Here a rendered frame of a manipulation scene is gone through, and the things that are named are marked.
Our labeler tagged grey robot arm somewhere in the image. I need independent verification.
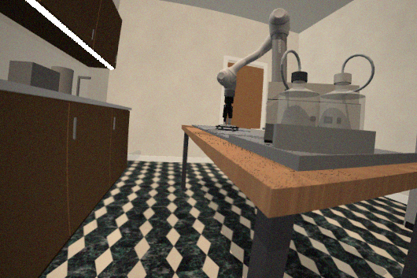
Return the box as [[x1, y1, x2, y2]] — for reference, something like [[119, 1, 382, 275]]
[[216, 9, 290, 97]]

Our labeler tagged translucent plastic bottle with grey cap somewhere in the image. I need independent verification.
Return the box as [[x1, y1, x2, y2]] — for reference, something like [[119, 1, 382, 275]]
[[319, 72, 366, 130]]

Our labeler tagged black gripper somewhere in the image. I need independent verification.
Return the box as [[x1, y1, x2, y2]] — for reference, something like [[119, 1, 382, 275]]
[[223, 97, 234, 126]]

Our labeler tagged translucent plastic bottle with black cap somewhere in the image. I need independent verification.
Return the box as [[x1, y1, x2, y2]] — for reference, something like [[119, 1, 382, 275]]
[[277, 71, 319, 127]]

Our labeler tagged grey curved hose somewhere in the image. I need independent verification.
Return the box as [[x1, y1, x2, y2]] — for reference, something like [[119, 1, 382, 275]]
[[280, 49, 301, 90], [341, 54, 375, 92]]

